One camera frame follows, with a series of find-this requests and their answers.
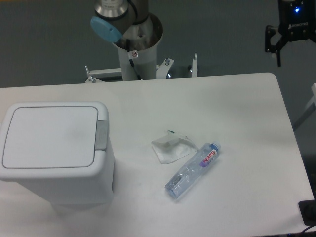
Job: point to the silver robot arm blue cap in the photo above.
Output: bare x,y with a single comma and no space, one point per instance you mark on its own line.
123,13

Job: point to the white plastic trash can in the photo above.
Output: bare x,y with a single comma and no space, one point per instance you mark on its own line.
79,187

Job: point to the crushed clear plastic bottle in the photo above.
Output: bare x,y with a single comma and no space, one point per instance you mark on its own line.
195,167

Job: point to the grey lid push button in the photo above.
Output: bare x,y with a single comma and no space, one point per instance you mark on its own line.
102,135

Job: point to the white frame at right edge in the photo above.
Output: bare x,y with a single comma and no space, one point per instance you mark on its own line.
309,108

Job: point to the white trash can lid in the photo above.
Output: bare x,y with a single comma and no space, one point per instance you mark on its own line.
49,137

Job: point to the clear plastic wrapper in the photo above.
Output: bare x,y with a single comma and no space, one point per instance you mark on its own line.
173,146

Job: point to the black device at table corner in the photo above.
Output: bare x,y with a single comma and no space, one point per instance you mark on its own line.
308,211

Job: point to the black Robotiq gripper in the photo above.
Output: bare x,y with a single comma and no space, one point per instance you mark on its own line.
297,21

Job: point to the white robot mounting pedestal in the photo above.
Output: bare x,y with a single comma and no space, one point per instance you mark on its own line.
137,51

